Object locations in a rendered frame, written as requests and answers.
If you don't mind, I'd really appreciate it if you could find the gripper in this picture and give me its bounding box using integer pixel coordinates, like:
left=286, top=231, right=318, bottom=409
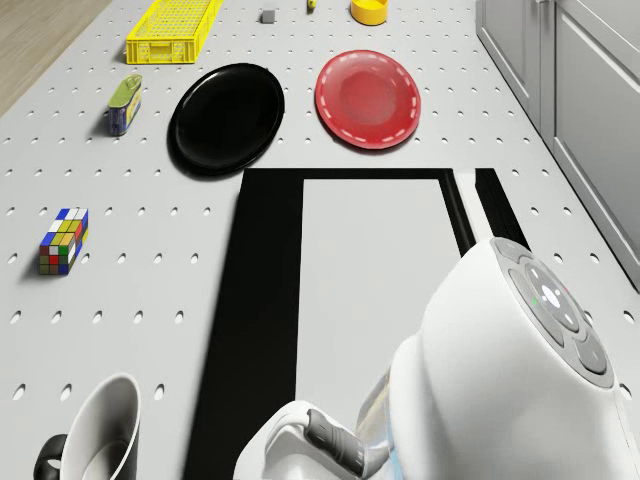
left=233, top=399, right=369, bottom=480

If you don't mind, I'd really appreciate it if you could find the puzzle cube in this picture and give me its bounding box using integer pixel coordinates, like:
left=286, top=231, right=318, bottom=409
left=38, top=207, right=90, bottom=276

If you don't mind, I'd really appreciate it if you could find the black plate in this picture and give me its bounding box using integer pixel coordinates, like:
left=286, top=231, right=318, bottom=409
left=167, top=62, right=286, bottom=177

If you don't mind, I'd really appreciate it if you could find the red plate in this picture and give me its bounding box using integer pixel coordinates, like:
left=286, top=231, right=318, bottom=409
left=314, top=49, right=422, bottom=150

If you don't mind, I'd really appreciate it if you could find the flat-sided can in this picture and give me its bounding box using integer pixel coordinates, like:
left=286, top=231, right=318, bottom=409
left=107, top=73, right=144, bottom=138

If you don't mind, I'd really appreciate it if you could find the yellow basket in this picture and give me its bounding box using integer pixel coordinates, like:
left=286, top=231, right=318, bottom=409
left=124, top=0, right=225, bottom=66

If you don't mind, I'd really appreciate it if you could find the yellow bowl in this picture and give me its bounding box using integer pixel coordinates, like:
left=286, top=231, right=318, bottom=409
left=349, top=0, right=390, bottom=27

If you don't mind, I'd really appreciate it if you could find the grey cupboard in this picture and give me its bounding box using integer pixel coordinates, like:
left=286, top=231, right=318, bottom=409
left=474, top=0, right=640, bottom=294

